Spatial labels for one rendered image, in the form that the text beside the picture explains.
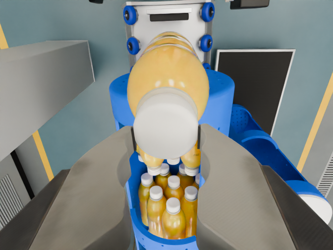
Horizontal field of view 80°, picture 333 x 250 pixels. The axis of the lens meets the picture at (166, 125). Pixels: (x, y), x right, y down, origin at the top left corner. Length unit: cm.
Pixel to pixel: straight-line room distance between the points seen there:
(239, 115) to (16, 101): 137
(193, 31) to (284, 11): 117
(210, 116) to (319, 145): 201
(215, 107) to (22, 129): 77
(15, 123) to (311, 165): 237
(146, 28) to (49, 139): 167
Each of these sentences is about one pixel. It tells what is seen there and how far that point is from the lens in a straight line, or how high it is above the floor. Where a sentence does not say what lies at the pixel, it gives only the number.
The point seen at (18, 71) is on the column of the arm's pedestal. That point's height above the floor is 78.
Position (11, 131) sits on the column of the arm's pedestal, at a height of 92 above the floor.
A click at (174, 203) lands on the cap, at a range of 60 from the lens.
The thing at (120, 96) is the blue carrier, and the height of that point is 119.
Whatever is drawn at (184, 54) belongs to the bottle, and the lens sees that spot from 16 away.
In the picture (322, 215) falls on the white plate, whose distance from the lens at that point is 103.
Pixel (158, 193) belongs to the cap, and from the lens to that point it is 63.
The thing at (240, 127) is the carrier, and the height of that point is 16.
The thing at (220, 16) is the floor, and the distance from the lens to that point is 160.
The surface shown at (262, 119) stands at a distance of 173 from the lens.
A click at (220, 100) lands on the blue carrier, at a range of 39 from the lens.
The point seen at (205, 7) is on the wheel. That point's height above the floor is 98.
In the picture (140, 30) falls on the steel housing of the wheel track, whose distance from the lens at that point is 63.
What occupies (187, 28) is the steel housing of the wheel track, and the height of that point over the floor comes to 93.
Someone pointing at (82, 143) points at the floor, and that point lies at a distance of 201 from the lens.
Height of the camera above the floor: 155
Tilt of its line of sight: 62 degrees down
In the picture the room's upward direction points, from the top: 180 degrees counter-clockwise
